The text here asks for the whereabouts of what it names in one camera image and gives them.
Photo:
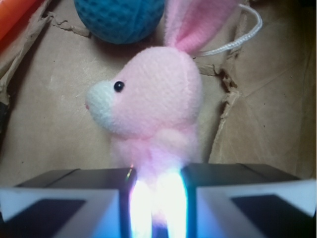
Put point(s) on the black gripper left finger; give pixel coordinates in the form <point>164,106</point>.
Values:
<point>69,204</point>

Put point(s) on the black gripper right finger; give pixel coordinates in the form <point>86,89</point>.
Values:
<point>248,201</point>

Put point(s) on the orange toy carrot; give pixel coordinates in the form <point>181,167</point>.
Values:
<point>14,17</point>

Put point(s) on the blue dimpled ball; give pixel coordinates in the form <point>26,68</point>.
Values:
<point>120,22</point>

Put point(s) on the pink plush bunny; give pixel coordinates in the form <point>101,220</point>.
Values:
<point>151,109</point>

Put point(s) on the brown paper bag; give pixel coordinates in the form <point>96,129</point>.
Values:
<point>260,100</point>

